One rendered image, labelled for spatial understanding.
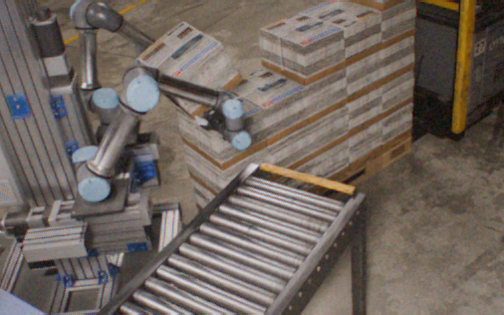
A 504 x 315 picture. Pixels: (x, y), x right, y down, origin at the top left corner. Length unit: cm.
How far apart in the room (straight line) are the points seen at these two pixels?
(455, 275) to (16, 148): 219
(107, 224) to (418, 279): 157
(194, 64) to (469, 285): 173
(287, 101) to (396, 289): 110
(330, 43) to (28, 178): 161
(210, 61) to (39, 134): 78
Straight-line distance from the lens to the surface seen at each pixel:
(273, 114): 292
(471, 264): 319
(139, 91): 207
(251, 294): 196
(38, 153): 259
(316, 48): 297
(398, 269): 312
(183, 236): 220
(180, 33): 272
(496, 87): 430
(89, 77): 286
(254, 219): 223
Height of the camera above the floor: 223
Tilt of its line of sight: 34 degrees down
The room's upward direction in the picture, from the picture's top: 8 degrees counter-clockwise
